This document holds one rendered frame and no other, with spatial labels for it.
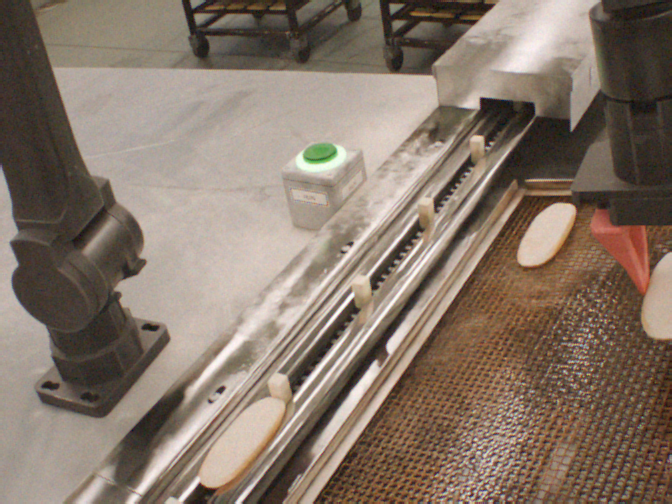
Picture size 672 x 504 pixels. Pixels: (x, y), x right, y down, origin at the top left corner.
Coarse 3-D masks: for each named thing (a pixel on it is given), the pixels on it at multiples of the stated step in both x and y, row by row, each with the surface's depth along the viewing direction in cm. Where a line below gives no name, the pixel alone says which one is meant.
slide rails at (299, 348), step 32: (480, 128) 101; (512, 128) 100; (448, 160) 96; (480, 160) 95; (384, 256) 82; (416, 256) 81; (384, 288) 78; (320, 320) 76; (352, 320) 75; (288, 352) 73; (256, 384) 70; (288, 416) 66; (192, 480) 62
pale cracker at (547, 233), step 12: (564, 204) 75; (540, 216) 74; (552, 216) 73; (564, 216) 72; (540, 228) 72; (552, 228) 71; (564, 228) 71; (528, 240) 71; (540, 240) 70; (552, 240) 70; (564, 240) 71; (528, 252) 70; (540, 252) 69; (552, 252) 69; (528, 264) 69; (540, 264) 69
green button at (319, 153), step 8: (312, 144) 92; (320, 144) 92; (328, 144) 92; (304, 152) 91; (312, 152) 91; (320, 152) 90; (328, 152) 90; (336, 152) 90; (304, 160) 91; (312, 160) 90; (320, 160) 89; (328, 160) 90
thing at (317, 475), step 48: (528, 192) 80; (480, 240) 75; (576, 240) 70; (576, 288) 65; (528, 336) 62; (624, 336) 58; (384, 384) 62; (624, 384) 54; (336, 432) 57; (432, 432) 56; (528, 432) 53; (384, 480) 54; (528, 480) 50; (624, 480) 48
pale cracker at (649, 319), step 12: (660, 264) 57; (660, 276) 56; (648, 288) 55; (660, 288) 55; (648, 300) 54; (660, 300) 54; (648, 312) 53; (660, 312) 53; (648, 324) 52; (660, 324) 52; (660, 336) 52
